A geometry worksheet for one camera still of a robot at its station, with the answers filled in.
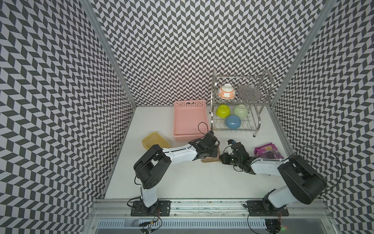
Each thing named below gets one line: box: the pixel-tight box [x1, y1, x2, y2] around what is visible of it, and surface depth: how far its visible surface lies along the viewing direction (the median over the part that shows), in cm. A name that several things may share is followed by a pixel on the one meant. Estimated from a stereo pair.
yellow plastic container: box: [141, 131, 170, 151], surface depth 96 cm
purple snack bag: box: [253, 142, 285, 160], surface depth 90 cm
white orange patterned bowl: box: [217, 83, 236, 100], surface depth 86 cm
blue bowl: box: [224, 114, 242, 130], surface depth 103 cm
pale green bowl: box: [233, 103, 249, 119], surface depth 105 cm
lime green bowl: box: [216, 104, 231, 119], surface depth 107 cm
